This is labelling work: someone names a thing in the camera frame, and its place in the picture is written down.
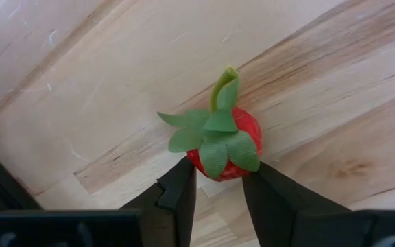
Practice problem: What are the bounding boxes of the red toy strawberry green leaves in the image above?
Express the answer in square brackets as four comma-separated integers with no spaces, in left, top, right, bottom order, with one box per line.
[156,66,263,183]

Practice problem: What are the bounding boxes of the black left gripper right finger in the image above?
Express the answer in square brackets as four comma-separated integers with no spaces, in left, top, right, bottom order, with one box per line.
[241,161,357,247]

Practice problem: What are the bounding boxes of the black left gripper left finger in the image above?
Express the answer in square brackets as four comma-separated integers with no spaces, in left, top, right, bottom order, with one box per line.
[119,156,198,247]

